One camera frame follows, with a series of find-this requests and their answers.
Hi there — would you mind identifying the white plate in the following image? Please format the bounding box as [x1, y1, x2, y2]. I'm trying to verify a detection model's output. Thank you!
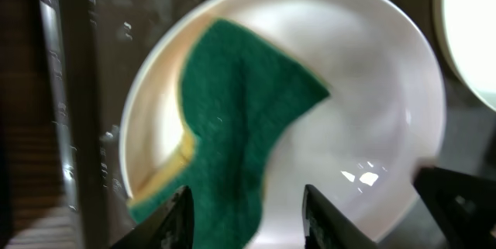
[119, 0, 446, 248]
[432, 0, 495, 109]

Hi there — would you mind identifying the small black metal tray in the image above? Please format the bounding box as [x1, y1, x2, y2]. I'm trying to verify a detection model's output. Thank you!
[39, 0, 85, 248]

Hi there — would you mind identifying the green yellow sponge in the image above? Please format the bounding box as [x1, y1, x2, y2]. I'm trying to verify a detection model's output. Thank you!
[129, 19, 329, 248]

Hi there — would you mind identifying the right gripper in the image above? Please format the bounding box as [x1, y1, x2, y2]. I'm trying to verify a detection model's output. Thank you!
[413, 167, 495, 249]

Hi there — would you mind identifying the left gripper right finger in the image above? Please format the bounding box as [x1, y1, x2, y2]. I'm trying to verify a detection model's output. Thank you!
[302, 185, 377, 249]

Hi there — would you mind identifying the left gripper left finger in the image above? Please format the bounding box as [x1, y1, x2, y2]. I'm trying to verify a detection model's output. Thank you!
[111, 186, 194, 249]

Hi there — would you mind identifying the white plate front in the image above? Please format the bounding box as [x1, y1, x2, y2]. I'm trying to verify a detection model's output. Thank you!
[119, 0, 446, 248]

